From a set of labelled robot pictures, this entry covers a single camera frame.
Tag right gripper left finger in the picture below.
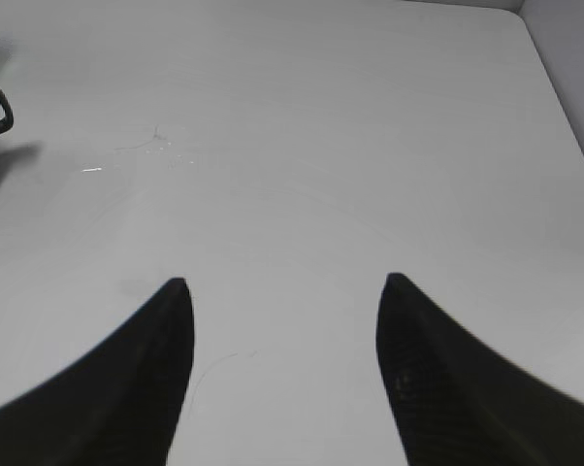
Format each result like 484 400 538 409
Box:
0 278 195 465

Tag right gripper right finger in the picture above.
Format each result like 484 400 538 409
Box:
375 273 584 466

